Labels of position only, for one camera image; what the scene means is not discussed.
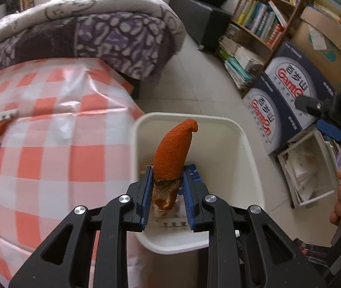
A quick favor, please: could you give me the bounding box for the blue white carton box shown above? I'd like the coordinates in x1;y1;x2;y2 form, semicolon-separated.
187;164;202;182

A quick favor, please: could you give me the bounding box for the white plastic trash bin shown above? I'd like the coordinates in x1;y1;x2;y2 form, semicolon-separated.
131;113;265;255

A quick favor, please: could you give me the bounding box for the white tray of papers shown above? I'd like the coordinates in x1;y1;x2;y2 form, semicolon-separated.
277;129;341;209

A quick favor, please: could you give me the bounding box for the blue white cardboard box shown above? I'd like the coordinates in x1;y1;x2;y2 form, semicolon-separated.
242;74;301;155
264;42;334;129

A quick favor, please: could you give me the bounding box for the brown cardboard box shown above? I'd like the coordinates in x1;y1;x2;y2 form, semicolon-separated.
291;6;341;91

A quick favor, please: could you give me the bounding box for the red white checkered cloth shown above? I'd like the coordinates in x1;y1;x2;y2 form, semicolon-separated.
0;59;142;286

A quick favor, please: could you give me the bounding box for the wooden bookshelf with books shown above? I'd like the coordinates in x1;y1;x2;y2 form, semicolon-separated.
217;0;305;92

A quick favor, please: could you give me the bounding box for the black cabinet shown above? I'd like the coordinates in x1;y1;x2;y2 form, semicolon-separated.
169;0;232;53

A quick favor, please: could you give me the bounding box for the purple white patterned quilt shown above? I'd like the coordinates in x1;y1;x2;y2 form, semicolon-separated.
0;0;186;83

